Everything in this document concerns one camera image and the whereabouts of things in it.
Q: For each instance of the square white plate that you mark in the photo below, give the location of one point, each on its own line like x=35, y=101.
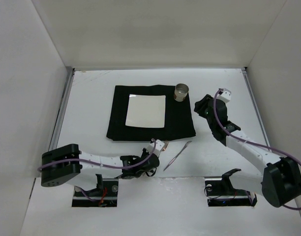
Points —
x=145, y=111

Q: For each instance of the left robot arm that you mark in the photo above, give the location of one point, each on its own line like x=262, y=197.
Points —
x=68, y=164

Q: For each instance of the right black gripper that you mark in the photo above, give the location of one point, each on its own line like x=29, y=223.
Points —
x=203, y=105

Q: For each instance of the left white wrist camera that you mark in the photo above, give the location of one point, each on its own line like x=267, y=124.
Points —
x=155, y=147

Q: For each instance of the white paper cup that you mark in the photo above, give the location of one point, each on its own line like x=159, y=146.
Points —
x=180, y=92

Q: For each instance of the right aluminium rail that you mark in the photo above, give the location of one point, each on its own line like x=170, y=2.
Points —
x=259, y=118

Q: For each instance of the left aluminium rail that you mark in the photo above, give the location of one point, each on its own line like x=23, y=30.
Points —
x=62, y=109

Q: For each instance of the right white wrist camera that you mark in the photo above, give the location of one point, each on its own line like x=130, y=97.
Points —
x=225, y=95

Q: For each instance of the silver knife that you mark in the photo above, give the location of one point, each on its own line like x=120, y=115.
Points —
x=180, y=152

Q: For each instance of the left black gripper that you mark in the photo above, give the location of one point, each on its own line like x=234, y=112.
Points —
x=147, y=153

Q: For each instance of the black cloth placemat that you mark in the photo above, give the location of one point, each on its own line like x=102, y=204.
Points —
x=178, y=118

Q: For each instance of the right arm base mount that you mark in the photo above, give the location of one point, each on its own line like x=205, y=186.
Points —
x=220, y=192

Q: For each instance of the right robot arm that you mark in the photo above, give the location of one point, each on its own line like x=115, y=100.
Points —
x=279, y=177

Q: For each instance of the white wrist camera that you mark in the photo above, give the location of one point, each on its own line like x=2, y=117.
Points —
x=155, y=147
x=225, y=95

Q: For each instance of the copper fork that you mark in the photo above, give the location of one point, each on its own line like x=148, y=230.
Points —
x=165, y=145

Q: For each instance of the aluminium rail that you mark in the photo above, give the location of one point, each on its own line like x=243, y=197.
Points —
x=62, y=109
x=259, y=118

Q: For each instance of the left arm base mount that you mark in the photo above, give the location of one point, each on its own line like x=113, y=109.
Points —
x=104, y=194

